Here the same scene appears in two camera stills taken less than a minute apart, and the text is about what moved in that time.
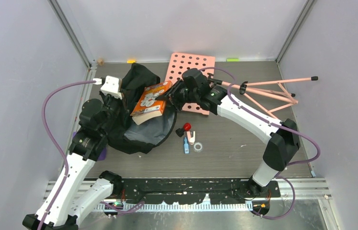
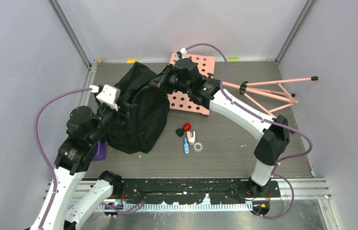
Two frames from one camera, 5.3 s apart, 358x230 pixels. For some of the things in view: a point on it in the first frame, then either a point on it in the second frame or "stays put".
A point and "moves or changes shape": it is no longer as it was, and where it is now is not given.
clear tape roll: (198, 147) stays put
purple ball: (103, 153) stays put
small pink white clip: (191, 140) stays put
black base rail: (228, 191) stays put
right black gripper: (171, 95) to (160, 82)
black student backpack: (123, 133) moves or changes shape
